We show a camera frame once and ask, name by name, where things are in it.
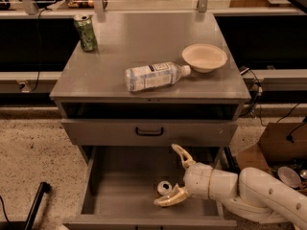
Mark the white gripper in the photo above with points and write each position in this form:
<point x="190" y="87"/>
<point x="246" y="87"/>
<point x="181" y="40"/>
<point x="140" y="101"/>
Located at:
<point x="200" y="178"/>

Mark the orange soda can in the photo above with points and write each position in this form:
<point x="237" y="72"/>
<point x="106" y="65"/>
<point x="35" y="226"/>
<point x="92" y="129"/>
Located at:
<point x="164" y="187"/>

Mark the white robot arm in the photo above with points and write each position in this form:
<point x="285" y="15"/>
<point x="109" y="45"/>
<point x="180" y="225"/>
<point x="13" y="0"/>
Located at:
<point x="251" y="194"/>

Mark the open grey middle drawer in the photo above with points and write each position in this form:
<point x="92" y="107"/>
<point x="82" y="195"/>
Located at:
<point x="121" y="186"/>

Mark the grey metal drawer cabinet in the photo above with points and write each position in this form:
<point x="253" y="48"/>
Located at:
<point x="92" y="85"/>

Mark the closed grey top drawer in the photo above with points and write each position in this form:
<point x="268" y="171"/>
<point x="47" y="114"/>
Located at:
<point x="111" y="132"/>

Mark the green soda can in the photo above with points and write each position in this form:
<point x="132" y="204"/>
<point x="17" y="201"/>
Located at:
<point x="84" y="26"/>

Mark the black pole by cabinet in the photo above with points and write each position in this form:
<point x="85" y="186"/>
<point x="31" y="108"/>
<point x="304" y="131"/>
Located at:
<point x="231" y="161"/>

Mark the brown cardboard box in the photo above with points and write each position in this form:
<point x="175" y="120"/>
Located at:
<point x="279" y="144"/>

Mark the clear plastic water bottle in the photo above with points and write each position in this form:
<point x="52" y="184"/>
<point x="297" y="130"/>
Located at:
<point x="155" y="75"/>

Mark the white bowl in box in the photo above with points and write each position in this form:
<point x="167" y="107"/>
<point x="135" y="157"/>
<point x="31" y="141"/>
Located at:
<point x="289" y="177"/>

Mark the white paper bowl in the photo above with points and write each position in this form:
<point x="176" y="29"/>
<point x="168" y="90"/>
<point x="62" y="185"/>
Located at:
<point x="204" y="58"/>

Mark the black metal leg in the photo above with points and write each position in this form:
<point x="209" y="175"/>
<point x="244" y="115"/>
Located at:
<point x="43" y="188"/>

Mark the black drawer handle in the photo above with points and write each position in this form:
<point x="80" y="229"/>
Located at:
<point x="150" y="133"/>

